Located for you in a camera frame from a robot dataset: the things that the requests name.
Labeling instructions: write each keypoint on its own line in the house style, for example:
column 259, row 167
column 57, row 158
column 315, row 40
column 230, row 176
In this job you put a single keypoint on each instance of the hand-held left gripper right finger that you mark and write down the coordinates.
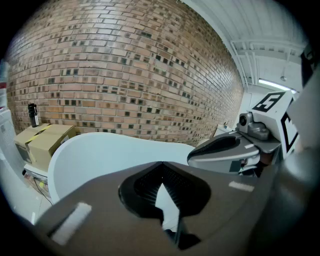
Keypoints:
column 225, row 205

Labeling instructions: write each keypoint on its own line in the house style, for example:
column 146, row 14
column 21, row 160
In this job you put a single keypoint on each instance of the white low shelf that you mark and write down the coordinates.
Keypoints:
column 35, row 172

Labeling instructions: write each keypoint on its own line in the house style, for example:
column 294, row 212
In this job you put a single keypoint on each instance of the clear water jug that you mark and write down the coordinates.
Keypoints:
column 3, row 72

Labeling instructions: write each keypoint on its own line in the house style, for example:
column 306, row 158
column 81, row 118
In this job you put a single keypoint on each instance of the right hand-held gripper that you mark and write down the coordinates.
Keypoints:
column 275, row 120

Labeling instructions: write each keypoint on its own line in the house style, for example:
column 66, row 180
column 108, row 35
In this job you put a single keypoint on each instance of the white water dispenser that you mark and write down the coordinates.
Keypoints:
column 6, row 140

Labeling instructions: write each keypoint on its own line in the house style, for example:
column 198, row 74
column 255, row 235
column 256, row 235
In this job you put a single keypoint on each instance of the plain cardboard box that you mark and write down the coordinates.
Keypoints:
column 23, row 140

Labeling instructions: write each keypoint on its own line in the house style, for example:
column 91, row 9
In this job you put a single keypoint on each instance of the white bathtub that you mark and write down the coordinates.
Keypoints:
column 100, row 155

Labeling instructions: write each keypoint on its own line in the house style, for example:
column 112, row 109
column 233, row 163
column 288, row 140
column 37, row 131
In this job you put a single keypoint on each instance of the ceiling tube light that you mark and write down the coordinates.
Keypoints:
column 272, row 83

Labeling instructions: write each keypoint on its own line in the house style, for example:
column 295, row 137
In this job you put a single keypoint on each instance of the black bottle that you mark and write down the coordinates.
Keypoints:
column 33, row 115

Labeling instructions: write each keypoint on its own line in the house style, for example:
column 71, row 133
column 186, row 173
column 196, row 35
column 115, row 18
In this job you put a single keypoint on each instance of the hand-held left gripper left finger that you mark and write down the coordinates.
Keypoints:
column 105, row 220

